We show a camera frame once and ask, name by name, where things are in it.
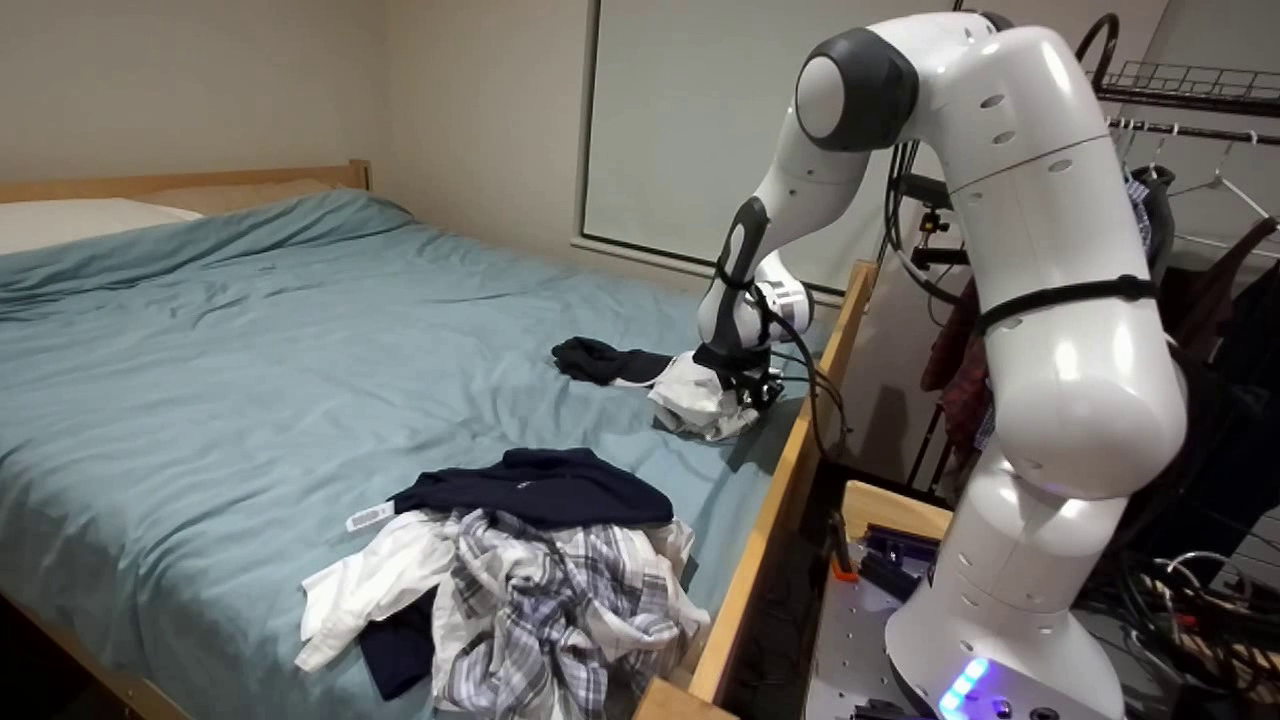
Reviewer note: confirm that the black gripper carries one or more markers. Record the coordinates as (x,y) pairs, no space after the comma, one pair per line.
(736,358)

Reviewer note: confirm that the white garment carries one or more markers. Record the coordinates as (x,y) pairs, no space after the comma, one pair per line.
(694,402)

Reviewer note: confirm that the navy t-shirt with white print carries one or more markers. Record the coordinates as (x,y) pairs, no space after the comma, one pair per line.
(547,487)

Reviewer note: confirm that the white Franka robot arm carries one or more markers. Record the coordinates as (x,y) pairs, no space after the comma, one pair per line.
(1066,373)

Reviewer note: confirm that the dark hanging clothes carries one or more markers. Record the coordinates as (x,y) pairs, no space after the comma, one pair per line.
(1226,373)

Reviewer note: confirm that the black garment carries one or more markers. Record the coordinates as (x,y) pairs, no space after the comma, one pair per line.
(602,360)

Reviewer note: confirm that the small wooden crate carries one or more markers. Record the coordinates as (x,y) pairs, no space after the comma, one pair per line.
(898,512)

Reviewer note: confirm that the red hanging cloth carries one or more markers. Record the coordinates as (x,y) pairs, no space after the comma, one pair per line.
(962,360)

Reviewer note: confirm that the plaid checked shirt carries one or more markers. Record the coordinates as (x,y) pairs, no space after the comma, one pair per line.
(560,614)

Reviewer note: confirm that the cream white cloth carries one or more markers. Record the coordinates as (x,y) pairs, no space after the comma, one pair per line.
(364,584)

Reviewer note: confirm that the small navy cloth piece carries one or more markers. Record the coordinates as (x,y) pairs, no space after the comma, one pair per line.
(399,653)

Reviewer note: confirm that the white pillow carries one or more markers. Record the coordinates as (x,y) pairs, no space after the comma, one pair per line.
(83,220)

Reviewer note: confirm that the black camera on stand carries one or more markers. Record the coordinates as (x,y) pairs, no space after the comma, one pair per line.
(935,220)

